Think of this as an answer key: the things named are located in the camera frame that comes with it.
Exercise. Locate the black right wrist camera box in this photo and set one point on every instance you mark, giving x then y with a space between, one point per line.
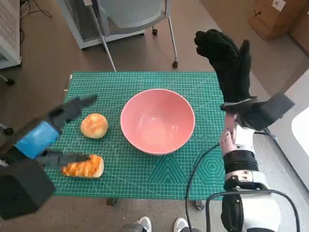
270 111

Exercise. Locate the white perforated cabinet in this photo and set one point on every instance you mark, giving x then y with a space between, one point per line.
7 29

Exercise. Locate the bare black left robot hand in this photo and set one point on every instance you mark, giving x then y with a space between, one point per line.
38 137

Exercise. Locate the round toy bread bun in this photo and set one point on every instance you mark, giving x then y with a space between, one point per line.
94 125

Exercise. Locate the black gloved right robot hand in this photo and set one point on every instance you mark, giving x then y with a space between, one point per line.
231 72

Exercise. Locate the long striped toy bread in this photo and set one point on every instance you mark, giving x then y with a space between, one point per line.
84 168

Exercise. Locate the labelled brown cardboard box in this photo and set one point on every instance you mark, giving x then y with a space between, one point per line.
272 21

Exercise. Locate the black caster wheel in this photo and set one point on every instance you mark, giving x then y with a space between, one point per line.
9 81

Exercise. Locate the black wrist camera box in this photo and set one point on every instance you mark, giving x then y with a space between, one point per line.
21 188
270 111

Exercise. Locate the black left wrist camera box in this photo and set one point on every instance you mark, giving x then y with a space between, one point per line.
21 188

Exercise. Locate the plain brown cardboard box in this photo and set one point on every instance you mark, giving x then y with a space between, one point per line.
303 33

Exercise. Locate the green cutting mat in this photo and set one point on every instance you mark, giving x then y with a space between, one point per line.
135 174

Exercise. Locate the white shoe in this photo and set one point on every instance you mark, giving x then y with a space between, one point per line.
181 224
145 223

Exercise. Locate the table foot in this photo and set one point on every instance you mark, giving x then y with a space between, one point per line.
112 201
200 205

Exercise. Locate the pink bowl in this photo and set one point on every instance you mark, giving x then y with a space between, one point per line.
157 120

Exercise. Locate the grey office chair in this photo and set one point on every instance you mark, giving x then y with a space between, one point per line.
135 12

